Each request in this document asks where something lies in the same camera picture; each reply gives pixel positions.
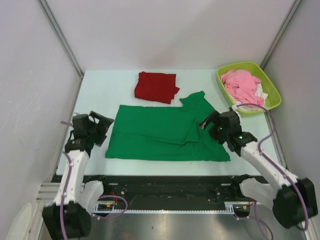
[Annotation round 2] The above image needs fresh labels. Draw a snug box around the aluminium corner post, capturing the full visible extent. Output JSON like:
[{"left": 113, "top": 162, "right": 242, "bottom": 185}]
[
  {"left": 260, "top": 0, "right": 304, "bottom": 70},
  {"left": 36, "top": 0, "right": 84, "bottom": 79}
]

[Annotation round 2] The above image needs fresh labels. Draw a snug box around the folded red t-shirt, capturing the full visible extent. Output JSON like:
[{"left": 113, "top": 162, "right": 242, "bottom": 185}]
[{"left": 134, "top": 71, "right": 180, "bottom": 104}]

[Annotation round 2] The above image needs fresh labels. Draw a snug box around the green t-shirt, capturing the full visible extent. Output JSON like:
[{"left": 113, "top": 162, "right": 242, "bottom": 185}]
[{"left": 105, "top": 91, "right": 231, "bottom": 162}]

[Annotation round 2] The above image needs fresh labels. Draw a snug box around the lime green plastic basket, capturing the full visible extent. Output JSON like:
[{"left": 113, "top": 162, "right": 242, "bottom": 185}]
[{"left": 217, "top": 61, "right": 282, "bottom": 117}]

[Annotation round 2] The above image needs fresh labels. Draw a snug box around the slotted cable duct rail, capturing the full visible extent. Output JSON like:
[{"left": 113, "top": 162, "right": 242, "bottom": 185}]
[{"left": 92, "top": 201, "right": 254, "bottom": 218}]

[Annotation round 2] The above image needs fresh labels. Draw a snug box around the aluminium frame rail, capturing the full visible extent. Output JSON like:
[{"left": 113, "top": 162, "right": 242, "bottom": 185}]
[{"left": 27, "top": 183, "right": 320, "bottom": 240}]

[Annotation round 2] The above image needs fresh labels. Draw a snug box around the right aluminium corner post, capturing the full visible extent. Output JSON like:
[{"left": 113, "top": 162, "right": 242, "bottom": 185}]
[{"left": 260, "top": 0, "right": 304, "bottom": 70}]

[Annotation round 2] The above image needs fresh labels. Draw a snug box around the white t-shirt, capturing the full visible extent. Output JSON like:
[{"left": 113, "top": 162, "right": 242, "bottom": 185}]
[{"left": 235, "top": 83, "right": 268, "bottom": 112}]

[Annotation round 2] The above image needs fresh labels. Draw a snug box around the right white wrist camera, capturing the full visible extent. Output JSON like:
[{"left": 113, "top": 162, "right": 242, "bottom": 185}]
[{"left": 229, "top": 104, "right": 239, "bottom": 114}]

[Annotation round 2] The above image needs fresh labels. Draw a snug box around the left aluminium corner post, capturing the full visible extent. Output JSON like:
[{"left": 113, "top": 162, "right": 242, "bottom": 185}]
[{"left": 36, "top": 0, "right": 84, "bottom": 79}]

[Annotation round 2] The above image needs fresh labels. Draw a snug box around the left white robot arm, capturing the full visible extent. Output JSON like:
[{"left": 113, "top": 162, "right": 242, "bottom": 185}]
[{"left": 42, "top": 111, "right": 114, "bottom": 240}]

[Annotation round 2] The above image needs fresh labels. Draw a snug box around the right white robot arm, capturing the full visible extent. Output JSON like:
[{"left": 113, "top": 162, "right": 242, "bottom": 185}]
[{"left": 199, "top": 110, "right": 318, "bottom": 229}]

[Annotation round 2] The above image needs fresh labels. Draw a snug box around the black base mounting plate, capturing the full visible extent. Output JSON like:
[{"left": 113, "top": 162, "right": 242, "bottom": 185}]
[{"left": 82, "top": 175, "right": 250, "bottom": 210}]

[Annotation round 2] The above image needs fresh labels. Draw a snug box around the pink t-shirt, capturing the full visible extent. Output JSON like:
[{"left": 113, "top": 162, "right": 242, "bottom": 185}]
[{"left": 220, "top": 69, "right": 268, "bottom": 107}]

